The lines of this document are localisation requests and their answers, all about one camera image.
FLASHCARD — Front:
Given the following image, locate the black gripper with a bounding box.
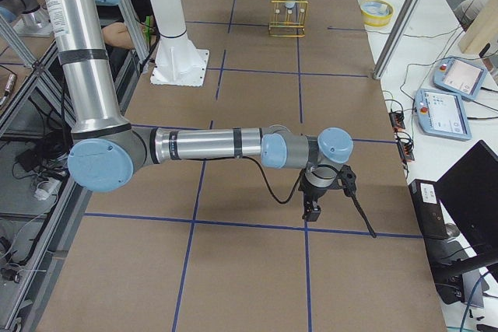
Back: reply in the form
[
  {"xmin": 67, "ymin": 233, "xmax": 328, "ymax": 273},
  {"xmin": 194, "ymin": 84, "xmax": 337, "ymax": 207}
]
[{"xmin": 298, "ymin": 164, "xmax": 356, "ymax": 221}]

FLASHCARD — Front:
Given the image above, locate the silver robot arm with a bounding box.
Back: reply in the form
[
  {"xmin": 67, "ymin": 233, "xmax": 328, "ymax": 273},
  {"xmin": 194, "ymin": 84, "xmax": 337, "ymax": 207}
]
[
  {"xmin": 1, "ymin": 0, "xmax": 41, "ymax": 23},
  {"xmin": 45, "ymin": 0, "xmax": 356, "ymax": 222}
]

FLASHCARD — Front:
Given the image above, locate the black desktop computer box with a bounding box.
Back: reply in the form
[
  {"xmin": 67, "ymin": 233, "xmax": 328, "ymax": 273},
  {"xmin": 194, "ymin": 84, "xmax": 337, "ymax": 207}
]
[{"xmin": 409, "ymin": 179, "xmax": 448, "ymax": 240}]

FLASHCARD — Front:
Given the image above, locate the near teach pendant tablet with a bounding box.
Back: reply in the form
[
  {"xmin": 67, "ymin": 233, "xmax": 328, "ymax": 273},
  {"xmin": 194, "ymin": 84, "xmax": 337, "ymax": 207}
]
[{"xmin": 415, "ymin": 89, "xmax": 472, "ymax": 141}]

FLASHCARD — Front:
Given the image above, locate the teach pendant tablet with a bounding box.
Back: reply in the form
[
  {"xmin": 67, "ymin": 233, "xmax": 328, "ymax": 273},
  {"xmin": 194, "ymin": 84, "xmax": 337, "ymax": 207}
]
[
  {"xmin": 415, "ymin": 89, "xmax": 472, "ymax": 141},
  {"xmin": 433, "ymin": 57, "xmax": 486, "ymax": 100}
]

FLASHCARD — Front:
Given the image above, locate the far teach pendant tablet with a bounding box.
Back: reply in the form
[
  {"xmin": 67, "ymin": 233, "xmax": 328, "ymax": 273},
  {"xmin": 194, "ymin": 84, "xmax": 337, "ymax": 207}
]
[{"xmin": 433, "ymin": 57, "xmax": 486, "ymax": 100}]

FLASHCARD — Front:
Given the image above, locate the yellow rimmed bowl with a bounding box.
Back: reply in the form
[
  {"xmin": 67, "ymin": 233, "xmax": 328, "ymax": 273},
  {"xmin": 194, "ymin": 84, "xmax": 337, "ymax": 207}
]
[{"xmin": 359, "ymin": 0, "xmax": 395, "ymax": 27}]

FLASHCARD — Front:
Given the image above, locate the green plastic clamp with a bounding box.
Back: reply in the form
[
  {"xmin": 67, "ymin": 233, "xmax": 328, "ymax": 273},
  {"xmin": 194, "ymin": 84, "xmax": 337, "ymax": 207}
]
[{"xmin": 142, "ymin": 15, "xmax": 156, "ymax": 47}]

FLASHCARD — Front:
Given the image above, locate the person in black shorts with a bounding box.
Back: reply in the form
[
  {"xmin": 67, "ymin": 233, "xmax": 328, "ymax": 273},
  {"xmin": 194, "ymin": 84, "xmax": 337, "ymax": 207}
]
[{"xmin": 102, "ymin": 22, "xmax": 135, "ymax": 50}]

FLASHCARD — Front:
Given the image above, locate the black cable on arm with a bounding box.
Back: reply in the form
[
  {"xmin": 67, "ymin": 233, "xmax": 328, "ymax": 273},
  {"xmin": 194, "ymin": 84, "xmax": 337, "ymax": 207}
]
[{"xmin": 202, "ymin": 155, "xmax": 377, "ymax": 239}]

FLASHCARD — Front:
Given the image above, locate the gold wire cup holder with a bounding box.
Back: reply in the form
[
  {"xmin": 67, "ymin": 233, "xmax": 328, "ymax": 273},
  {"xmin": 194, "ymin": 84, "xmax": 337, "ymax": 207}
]
[{"xmin": 268, "ymin": 0, "xmax": 309, "ymax": 38}]

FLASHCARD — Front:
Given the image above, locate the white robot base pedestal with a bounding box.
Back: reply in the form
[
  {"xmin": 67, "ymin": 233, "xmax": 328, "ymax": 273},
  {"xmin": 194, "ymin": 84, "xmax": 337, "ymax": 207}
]
[{"xmin": 150, "ymin": 0, "xmax": 209, "ymax": 87}]

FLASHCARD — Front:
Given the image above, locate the aluminium frame post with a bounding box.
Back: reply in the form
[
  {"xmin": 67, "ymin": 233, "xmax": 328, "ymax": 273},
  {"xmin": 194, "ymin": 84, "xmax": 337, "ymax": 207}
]
[{"xmin": 373, "ymin": 0, "xmax": 421, "ymax": 79}]

